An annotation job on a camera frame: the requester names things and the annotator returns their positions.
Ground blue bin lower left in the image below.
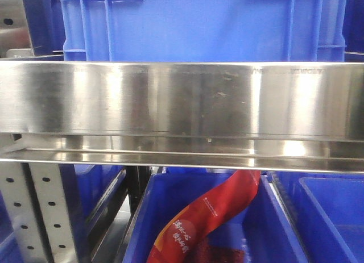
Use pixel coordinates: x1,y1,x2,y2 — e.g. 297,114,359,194
74,164,123,218

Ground blue bin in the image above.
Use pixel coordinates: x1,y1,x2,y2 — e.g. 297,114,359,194
268,172,363,262
123,170,308,262
74,164,123,218

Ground blue bin lower centre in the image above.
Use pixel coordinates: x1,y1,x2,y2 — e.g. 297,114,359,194
123,170,308,262

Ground large blue bin upper shelf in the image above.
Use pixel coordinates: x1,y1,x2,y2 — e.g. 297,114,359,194
61,0,346,62

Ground blue bin lower right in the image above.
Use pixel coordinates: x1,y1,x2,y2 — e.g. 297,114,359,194
268,172,363,262

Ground red snack bag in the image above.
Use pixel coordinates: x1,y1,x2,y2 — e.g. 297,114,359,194
147,170,260,262

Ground perforated steel shelf upright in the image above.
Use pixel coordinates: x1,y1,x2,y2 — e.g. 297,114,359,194
1,156,91,262

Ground stainless steel shelf rail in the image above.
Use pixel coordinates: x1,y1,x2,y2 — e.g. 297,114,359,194
1,61,363,173

